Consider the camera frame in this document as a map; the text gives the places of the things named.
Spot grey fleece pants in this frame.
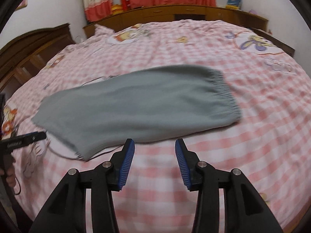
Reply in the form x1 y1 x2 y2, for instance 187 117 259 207
31 64 242 162

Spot pink checked cartoon bedsheet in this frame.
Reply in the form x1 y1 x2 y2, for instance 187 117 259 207
0 19 311 233

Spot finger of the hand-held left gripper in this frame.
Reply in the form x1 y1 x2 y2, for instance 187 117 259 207
23 131 47 144

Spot wooden bed footboard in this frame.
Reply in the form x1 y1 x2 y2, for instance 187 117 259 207
253 28 296 58

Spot person's left hand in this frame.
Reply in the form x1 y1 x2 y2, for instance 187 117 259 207
0 161 16 186

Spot thin dark cable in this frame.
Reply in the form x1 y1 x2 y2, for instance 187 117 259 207
13 175 21 195

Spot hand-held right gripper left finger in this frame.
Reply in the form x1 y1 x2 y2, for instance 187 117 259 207
31 138 135 233

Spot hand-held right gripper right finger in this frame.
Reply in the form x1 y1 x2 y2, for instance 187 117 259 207
175 138 283 233

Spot blue picture book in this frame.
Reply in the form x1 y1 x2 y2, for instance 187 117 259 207
226 0 243 10

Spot pink wall picture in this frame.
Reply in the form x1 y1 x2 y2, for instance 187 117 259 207
15 0 29 11

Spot long wooden drawer cabinet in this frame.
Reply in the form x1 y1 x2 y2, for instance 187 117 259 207
83 5 269 39

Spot dark wooden headboard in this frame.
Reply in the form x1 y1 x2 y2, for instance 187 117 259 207
0 23 76 98

